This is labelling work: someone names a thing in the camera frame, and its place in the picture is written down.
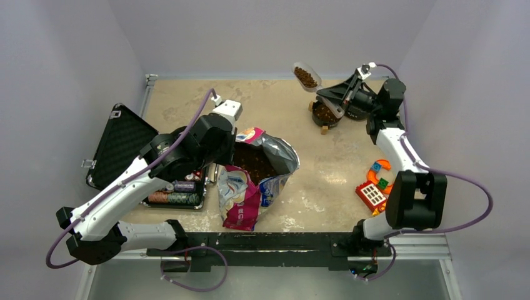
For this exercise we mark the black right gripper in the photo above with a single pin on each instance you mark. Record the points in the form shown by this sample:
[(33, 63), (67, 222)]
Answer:
[(337, 93)]

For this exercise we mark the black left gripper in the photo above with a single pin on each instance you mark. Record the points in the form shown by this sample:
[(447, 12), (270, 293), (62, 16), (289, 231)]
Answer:
[(226, 158)]

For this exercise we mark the clear plastic scoop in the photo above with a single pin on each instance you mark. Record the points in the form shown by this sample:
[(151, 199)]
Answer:
[(311, 82)]

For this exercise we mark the pink pet food bag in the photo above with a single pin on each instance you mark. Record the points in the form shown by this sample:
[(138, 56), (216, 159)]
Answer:
[(249, 186)]

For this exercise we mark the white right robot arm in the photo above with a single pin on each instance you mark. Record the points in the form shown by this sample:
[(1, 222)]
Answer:
[(416, 200)]

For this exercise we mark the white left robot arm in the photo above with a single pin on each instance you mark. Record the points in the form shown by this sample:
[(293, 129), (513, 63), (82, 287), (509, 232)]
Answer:
[(96, 230)]

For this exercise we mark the black cat bowl right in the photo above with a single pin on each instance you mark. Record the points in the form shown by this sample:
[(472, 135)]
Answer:
[(356, 114)]

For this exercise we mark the black cat bowl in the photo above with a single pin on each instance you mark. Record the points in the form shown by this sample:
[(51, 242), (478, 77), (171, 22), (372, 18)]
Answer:
[(356, 114), (322, 115)]

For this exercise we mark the black cat bowl left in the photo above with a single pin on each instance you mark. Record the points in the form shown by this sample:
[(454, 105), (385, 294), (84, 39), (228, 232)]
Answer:
[(322, 115)]

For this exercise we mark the orange curved toy piece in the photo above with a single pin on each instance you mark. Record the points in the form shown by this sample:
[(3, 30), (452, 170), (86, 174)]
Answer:
[(375, 175)]

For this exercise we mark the black poker chip case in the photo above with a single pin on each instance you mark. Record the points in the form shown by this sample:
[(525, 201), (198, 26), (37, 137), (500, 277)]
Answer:
[(123, 137)]

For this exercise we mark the red toy brick bus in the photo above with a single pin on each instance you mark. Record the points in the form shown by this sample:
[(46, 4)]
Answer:
[(372, 197)]

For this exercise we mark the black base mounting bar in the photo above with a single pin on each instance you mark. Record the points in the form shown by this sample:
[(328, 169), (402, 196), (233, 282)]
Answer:
[(336, 251)]

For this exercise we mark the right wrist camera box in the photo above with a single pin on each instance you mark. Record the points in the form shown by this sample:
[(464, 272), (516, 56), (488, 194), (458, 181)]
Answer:
[(364, 71)]

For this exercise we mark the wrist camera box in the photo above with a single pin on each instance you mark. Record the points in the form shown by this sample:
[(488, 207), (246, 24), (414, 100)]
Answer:
[(229, 109), (364, 71)]

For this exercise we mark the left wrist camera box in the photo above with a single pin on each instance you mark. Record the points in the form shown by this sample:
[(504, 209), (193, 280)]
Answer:
[(229, 109)]

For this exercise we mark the aluminium corner rail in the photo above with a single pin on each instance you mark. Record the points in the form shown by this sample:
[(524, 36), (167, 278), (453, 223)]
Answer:
[(149, 88)]

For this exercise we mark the aluminium front rail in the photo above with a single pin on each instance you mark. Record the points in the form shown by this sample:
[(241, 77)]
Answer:
[(421, 269)]

